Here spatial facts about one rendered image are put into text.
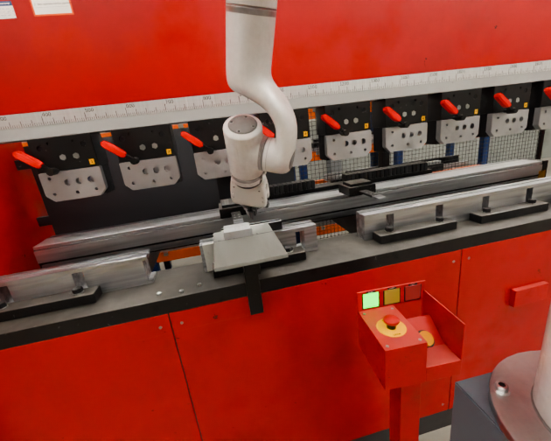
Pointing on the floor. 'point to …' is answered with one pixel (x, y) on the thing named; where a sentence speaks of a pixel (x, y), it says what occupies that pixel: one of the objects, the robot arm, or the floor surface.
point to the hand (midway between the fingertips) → (251, 211)
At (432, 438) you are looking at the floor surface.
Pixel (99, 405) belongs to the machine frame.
